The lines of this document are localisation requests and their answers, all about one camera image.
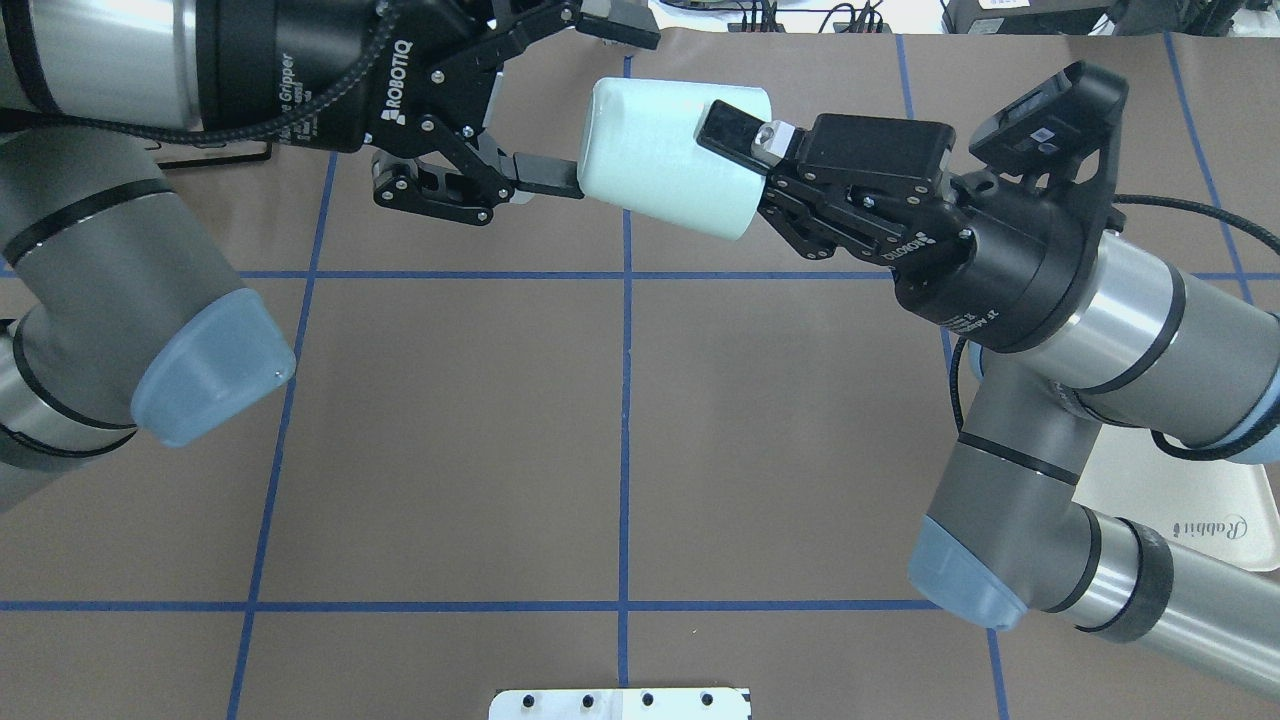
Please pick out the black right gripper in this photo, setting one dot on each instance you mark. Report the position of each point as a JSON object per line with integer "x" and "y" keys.
{"x": 1010, "y": 268}

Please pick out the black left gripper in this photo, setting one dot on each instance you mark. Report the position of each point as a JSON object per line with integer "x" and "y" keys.
{"x": 300, "y": 65}

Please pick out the green cup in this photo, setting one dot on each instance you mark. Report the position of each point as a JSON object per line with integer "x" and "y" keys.
{"x": 640, "y": 152}

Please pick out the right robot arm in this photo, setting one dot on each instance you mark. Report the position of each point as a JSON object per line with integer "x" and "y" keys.
{"x": 1104, "y": 372}

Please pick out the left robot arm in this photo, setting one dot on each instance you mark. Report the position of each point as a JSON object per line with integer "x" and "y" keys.
{"x": 140, "y": 322}

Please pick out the cream rabbit tray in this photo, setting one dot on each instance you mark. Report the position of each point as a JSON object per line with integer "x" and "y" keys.
{"x": 1225, "y": 510}

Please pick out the orange usb hub far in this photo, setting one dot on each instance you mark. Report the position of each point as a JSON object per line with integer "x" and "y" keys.
{"x": 756, "y": 17}

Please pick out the black mini computer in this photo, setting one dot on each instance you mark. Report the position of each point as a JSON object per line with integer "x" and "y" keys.
{"x": 1023, "y": 17}

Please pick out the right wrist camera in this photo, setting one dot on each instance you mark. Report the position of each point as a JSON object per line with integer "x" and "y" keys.
{"x": 1049, "y": 132}

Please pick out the black wire cup rack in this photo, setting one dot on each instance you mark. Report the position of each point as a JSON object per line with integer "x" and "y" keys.
{"x": 171, "y": 156}

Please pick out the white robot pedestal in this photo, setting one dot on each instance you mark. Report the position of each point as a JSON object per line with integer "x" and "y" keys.
{"x": 623, "y": 703}

